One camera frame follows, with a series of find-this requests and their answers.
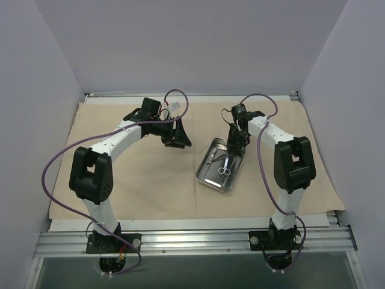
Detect aluminium front rail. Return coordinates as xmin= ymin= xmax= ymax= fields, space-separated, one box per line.
xmin=34 ymin=226 xmax=357 ymax=258

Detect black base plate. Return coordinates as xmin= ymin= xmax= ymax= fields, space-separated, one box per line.
xmin=248 ymin=230 xmax=302 ymax=251
xmin=85 ymin=231 xmax=142 ymax=254

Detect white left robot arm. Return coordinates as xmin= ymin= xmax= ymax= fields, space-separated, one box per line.
xmin=69 ymin=116 xmax=191 ymax=252

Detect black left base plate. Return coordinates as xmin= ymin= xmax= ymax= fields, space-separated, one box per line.
xmin=85 ymin=231 xmax=142 ymax=254

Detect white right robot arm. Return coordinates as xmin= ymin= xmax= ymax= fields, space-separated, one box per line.
xmin=227 ymin=108 xmax=316 ymax=249

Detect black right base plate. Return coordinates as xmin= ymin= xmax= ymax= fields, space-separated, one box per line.
xmin=248 ymin=230 xmax=302 ymax=251

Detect beige cloth wrap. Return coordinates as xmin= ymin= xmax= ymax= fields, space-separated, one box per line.
xmin=54 ymin=101 xmax=345 ymax=220

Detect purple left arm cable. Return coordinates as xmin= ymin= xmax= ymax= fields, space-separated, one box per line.
xmin=40 ymin=89 xmax=189 ymax=276

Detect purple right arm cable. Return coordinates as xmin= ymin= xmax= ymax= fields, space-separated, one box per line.
xmin=239 ymin=93 xmax=307 ymax=270

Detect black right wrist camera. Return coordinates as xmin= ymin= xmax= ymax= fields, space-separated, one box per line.
xmin=230 ymin=104 xmax=250 ymax=122

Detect stainless steel instrument tray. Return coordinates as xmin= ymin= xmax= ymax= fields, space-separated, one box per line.
xmin=196 ymin=137 xmax=245 ymax=193

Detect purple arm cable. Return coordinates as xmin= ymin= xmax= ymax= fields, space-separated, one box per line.
xmin=239 ymin=93 xmax=307 ymax=270
xmin=40 ymin=89 xmax=189 ymax=276

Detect steel surgical forceps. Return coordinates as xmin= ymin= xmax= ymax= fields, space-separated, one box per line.
xmin=218 ymin=154 xmax=231 ymax=176

